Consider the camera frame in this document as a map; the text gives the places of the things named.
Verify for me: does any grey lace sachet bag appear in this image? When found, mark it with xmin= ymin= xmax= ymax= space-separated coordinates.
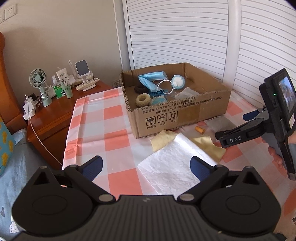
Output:
xmin=175 ymin=87 xmax=199 ymax=99

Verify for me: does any blue penguin plush toy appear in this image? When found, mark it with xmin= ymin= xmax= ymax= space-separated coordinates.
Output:
xmin=171 ymin=75 xmax=186 ymax=89

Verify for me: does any cream knitted scrunchie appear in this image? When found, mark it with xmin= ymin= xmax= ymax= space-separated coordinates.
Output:
xmin=135 ymin=93 xmax=151 ymax=108

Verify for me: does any brown knitted scrunchie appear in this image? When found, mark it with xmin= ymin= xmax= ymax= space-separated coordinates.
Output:
xmin=134 ymin=85 xmax=148 ymax=94

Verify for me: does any blue surgical mask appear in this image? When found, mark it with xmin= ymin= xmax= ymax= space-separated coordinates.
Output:
xmin=138 ymin=71 xmax=174 ymax=94

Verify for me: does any blue floral sachet pouch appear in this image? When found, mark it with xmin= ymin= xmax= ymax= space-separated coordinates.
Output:
xmin=149 ymin=95 xmax=167 ymax=105

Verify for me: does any person right hand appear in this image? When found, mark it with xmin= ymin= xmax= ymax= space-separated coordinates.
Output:
xmin=262 ymin=132 xmax=295 ymax=168

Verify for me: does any yellow cleaning cloth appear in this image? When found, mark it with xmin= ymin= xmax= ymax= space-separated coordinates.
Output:
xmin=151 ymin=130 xmax=177 ymax=152
xmin=190 ymin=136 xmax=226 ymax=163

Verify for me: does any grey fabric pouch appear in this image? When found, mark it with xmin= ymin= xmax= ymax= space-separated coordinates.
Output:
xmin=204 ymin=115 xmax=236 ymax=132

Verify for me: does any white paper towel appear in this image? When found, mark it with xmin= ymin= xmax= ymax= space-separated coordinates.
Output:
xmin=137 ymin=133 xmax=218 ymax=197

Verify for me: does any orange foam earplug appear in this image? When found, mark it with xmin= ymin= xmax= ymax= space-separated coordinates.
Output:
xmin=195 ymin=126 xmax=205 ymax=135

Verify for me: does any pink white checkered tablecloth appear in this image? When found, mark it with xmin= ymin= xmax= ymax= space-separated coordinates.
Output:
xmin=63 ymin=88 xmax=295 ymax=219

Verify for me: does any wooden nightstand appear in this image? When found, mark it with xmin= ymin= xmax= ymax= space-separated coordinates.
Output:
xmin=27 ymin=81 xmax=112 ymax=170

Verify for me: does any grey blue bedsheet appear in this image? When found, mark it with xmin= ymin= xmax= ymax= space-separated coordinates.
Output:
xmin=0 ymin=129 xmax=49 ymax=240

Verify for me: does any white power strip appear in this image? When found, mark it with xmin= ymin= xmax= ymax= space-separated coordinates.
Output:
xmin=23 ymin=95 xmax=41 ymax=121

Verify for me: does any green tube bottle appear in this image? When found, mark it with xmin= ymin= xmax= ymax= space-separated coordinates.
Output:
xmin=61 ymin=77 xmax=73 ymax=99

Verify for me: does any green small box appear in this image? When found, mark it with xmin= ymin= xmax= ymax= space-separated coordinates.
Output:
xmin=53 ymin=84 xmax=65 ymax=99

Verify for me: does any white remote control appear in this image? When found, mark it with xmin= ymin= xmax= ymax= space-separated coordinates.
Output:
xmin=75 ymin=78 xmax=100 ymax=91

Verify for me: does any brown cardboard box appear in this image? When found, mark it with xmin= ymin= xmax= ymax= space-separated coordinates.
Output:
xmin=120 ymin=63 xmax=231 ymax=138

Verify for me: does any white router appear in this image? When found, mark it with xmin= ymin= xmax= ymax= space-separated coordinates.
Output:
xmin=68 ymin=60 xmax=93 ymax=86

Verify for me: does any wooden headboard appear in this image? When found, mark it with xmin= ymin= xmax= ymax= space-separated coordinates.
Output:
xmin=0 ymin=33 xmax=27 ymax=133

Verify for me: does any white card sign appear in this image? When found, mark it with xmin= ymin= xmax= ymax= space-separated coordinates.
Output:
xmin=56 ymin=68 xmax=68 ymax=81

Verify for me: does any white phone stand mirror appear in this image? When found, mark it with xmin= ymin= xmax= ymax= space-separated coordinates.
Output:
xmin=75 ymin=60 xmax=90 ymax=81

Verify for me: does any green desk fan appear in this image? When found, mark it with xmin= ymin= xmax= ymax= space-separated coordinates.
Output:
xmin=29 ymin=68 xmax=52 ymax=107

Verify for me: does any white charging cable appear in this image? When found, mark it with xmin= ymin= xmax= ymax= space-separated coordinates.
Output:
xmin=28 ymin=101 xmax=63 ymax=166

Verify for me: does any white wall socket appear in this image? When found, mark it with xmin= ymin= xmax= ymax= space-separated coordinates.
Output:
xmin=111 ymin=80 xmax=121 ymax=88

